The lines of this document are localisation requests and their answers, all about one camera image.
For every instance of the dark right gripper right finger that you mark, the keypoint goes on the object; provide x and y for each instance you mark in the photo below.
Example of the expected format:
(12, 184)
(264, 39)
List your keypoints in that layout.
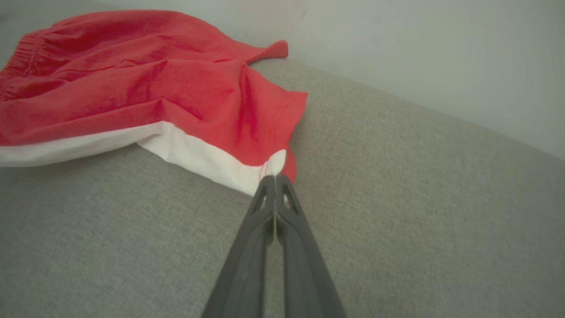
(304, 274)

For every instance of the grey fabric sofa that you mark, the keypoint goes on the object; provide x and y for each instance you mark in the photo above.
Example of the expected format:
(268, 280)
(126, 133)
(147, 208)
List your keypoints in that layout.
(132, 247)

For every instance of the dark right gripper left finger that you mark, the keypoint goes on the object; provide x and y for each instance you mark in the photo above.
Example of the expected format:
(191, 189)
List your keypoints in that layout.
(247, 265)

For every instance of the red shorts with white band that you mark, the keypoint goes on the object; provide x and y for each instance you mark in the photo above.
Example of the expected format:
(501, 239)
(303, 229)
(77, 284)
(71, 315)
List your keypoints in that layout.
(132, 88)

